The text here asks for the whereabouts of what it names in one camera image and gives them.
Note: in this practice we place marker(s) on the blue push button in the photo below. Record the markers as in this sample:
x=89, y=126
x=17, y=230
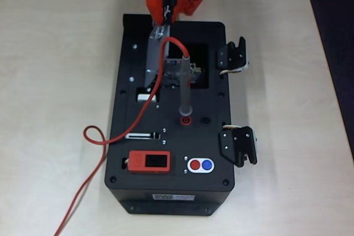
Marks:
x=207, y=164

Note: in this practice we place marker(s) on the grey terminal block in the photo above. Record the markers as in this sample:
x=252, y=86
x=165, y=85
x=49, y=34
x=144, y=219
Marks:
x=171, y=67

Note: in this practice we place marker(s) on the black square block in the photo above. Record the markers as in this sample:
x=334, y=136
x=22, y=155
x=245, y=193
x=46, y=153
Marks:
x=135, y=24

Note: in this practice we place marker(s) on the white slider rail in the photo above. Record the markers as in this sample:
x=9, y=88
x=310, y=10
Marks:
x=138, y=136

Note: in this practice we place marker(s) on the red push button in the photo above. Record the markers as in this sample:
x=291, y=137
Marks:
x=195, y=164

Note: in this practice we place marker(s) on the red display module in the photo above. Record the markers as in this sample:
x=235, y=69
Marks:
x=149, y=161

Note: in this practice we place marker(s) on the grey test probe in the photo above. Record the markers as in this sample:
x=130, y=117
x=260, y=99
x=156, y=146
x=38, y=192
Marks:
x=184, y=86

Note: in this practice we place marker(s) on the grey hinged door panel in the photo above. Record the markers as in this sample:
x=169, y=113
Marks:
x=153, y=59

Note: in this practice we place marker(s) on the red and blue buttons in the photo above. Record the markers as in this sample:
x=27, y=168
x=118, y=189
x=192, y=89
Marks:
x=201, y=164

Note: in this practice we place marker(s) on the white label sticker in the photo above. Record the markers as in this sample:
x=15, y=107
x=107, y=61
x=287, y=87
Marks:
x=172, y=197

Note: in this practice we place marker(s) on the white rectangular block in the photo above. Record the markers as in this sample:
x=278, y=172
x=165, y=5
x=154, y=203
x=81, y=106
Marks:
x=143, y=97

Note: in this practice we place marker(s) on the black task box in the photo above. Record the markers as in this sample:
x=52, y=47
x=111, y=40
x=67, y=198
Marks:
x=171, y=183

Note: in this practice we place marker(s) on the red banana socket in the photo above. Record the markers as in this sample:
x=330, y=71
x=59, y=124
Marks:
x=186, y=120

